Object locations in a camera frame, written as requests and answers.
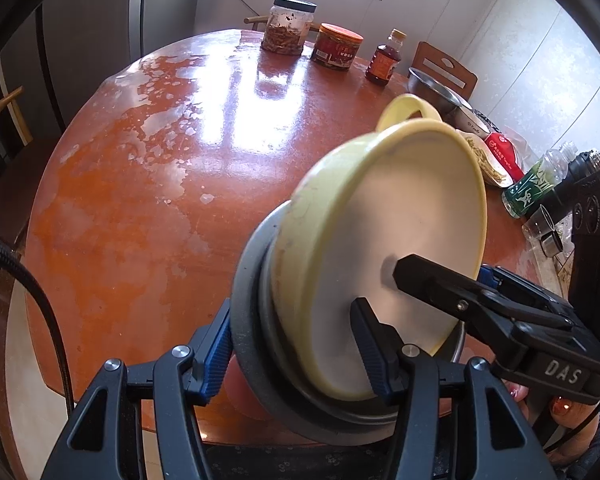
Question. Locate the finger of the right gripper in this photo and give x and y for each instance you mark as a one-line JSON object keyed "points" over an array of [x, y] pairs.
{"points": [[442, 288], [487, 277]]}

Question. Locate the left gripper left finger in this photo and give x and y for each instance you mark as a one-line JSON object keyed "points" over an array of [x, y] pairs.
{"points": [[212, 347]]}

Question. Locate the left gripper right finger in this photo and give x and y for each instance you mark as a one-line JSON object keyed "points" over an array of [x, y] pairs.
{"points": [[380, 348]]}

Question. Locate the pink bear-shaped plate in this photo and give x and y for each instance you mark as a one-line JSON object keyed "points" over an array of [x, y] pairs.
{"points": [[241, 395]]}

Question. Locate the large steel bowl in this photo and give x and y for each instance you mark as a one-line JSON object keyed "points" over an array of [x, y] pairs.
{"points": [[255, 358]]}

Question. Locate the small steel bowl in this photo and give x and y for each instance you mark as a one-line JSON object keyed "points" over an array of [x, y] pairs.
{"points": [[370, 412]]}

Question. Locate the yellow bowl with handle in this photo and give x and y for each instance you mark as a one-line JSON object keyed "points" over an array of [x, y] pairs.
{"points": [[412, 186]]}

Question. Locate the person's right hand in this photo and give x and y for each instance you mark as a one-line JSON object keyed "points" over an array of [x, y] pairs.
{"points": [[567, 414]]}

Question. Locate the clear plastic cup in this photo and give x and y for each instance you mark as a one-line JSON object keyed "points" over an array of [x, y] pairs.
{"points": [[539, 223]]}

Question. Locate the small steel cup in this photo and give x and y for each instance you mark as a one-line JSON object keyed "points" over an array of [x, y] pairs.
{"points": [[551, 244]]}

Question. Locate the green drink bottle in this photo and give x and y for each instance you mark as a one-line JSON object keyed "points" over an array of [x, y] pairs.
{"points": [[544, 175]]}

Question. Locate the white dish of beans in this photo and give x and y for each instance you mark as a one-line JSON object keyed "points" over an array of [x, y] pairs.
{"points": [[492, 170]]}

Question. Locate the red tissue pack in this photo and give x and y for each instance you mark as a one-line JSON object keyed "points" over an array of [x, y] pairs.
{"points": [[506, 154]]}

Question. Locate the black thermos flask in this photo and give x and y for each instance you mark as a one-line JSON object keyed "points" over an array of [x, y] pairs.
{"points": [[583, 165]]}

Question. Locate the white ceramic bowl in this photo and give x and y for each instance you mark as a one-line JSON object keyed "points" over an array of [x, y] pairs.
{"points": [[466, 120]]}

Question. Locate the steel bowl at back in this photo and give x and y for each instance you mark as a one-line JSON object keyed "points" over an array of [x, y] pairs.
{"points": [[442, 98]]}

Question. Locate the wooden chair back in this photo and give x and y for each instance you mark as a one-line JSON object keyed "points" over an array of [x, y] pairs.
{"points": [[444, 69]]}

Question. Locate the brown sauce bottle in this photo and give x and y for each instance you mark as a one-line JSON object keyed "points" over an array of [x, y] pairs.
{"points": [[385, 59]]}

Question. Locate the red jar orange lid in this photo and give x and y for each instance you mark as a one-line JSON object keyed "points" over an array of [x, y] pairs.
{"points": [[336, 47]]}

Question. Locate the clear jar black lid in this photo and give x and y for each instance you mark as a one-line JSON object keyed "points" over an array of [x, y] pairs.
{"points": [[288, 24]]}

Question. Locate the grey refrigerator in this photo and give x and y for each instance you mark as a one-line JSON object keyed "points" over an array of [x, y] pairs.
{"points": [[60, 57]]}

